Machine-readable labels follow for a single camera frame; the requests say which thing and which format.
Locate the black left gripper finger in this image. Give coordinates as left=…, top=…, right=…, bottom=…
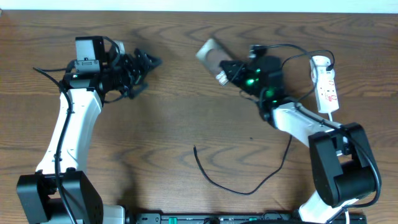
left=134, top=49, right=162, bottom=73
left=128, top=83, right=148, bottom=100

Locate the black charger cable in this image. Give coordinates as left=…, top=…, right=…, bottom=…
left=192, top=49, right=336, bottom=197

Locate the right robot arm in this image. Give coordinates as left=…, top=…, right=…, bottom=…
left=220, top=56, right=382, bottom=223

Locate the white power strip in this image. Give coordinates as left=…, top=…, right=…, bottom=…
left=310, top=55, right=339, bottom=114

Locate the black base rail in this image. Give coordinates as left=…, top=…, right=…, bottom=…
left=124, top=211, right=368, bottom=224

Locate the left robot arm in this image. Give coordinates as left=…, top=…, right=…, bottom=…
left=16, top=36, right=162, bottom=223

